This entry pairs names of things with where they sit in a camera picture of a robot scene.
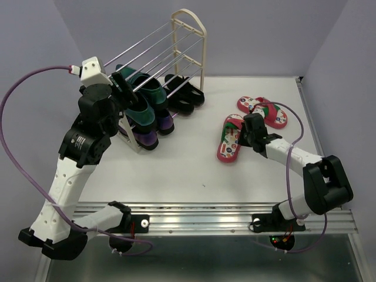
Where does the pink sandal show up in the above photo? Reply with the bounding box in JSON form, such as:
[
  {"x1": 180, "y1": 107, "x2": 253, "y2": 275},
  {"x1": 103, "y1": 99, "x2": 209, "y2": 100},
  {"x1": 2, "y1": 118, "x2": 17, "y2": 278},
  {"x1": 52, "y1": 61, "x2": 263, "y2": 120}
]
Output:
[
  {"x1": 217, "y1": 114, "x2": 243, "y2": 163},
  {"x1": 237, "y1": 96, "x2": 288, "y2": 129}
]

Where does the purple loafer one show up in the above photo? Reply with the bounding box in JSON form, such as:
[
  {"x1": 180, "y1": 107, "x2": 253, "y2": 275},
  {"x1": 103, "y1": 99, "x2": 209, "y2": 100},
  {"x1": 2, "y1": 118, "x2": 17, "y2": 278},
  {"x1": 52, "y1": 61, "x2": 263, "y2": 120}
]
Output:
[
  {"x1": 155, "y1": 109, "x2": 174, "y2": 135},
  {"x1": 119, "y1": 117, "x2": 159, "y2": 150}
]

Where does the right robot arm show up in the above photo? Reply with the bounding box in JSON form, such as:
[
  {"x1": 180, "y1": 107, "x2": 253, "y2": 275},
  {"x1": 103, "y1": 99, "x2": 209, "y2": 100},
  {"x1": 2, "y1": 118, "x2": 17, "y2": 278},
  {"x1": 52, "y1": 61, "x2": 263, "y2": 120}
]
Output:
[{"x1": 240, "y1": 113, "x2": 354, "y2": 233}]

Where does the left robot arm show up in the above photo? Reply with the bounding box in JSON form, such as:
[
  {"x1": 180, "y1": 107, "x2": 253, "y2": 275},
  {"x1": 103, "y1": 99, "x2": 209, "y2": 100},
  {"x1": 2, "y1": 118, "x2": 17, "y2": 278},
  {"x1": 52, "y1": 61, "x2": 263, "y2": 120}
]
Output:
[{"x1": 18, "y1": 73, "x2": 131, "y2": 260}]

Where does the cream metal shoe rack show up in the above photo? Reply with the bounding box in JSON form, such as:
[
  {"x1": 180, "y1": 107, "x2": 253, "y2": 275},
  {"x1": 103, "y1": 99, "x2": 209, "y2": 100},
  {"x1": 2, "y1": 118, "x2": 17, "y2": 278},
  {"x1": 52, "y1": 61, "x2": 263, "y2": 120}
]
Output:
[{"x1": 115, "y1": 9, "x2": 207, "y2": 152}]

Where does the green loafer rear one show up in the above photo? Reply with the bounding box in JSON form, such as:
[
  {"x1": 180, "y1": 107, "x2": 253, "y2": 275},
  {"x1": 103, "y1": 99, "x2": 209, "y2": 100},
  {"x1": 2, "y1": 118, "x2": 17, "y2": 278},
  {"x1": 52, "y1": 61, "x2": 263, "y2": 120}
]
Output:
[{"x1": 120, "y1": 66, "x2": 168, "y2": 110}]

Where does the green loafer one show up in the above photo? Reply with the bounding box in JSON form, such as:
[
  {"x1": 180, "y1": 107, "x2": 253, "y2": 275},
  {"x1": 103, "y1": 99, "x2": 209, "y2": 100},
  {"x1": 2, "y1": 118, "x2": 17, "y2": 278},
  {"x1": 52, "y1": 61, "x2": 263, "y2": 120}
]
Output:
[
  {"x1": 120, "y1": 66, "x2": 168, "y2": 110},
  {"x1": 124, "y1": 92, "x2": 157, "y2": 133}
]

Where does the green loafer front one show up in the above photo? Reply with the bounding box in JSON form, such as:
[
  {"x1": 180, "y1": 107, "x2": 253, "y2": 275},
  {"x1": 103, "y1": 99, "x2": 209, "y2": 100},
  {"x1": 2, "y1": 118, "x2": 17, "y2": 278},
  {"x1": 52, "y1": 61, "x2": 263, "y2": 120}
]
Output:
[{"x1": 124, "y1": 92, "x2": 157, "y2": 133}]

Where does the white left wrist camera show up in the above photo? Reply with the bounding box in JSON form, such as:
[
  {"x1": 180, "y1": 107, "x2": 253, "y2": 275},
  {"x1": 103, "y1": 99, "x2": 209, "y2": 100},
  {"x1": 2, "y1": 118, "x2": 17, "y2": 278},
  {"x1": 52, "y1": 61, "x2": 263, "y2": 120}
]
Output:
[{"x1": 80, "y1": 56, "x2": 113, "y2": 88}]

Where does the aluminium mounting rail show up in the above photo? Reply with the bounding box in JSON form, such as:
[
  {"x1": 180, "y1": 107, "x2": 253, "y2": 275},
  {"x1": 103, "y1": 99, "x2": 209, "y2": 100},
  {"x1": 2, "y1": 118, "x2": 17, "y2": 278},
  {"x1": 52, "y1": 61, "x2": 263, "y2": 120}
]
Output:
[{"x1": 43, "y1": 202, "x2": 359, "y2": 236}]

